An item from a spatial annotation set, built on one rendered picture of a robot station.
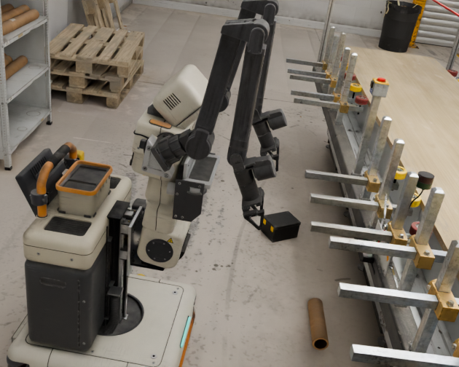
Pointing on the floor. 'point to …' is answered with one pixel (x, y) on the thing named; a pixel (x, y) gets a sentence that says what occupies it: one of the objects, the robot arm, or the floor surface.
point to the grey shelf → (4, 104)
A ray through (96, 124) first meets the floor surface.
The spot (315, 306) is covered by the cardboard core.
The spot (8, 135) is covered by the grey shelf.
